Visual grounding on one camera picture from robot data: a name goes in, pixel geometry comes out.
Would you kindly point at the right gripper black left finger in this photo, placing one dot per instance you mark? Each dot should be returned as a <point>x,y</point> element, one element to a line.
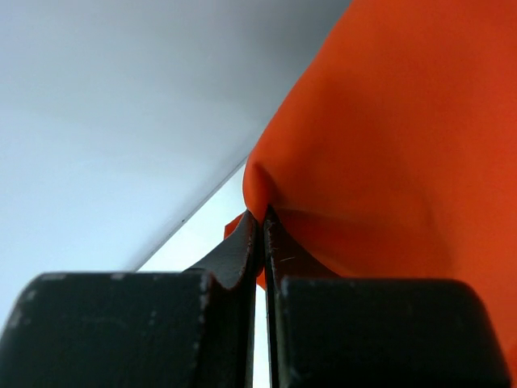
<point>139,329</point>

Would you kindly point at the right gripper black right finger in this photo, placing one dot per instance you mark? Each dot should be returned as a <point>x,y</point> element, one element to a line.
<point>325,330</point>

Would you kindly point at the orange shorts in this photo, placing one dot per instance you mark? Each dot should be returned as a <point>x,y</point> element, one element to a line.
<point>395,152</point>

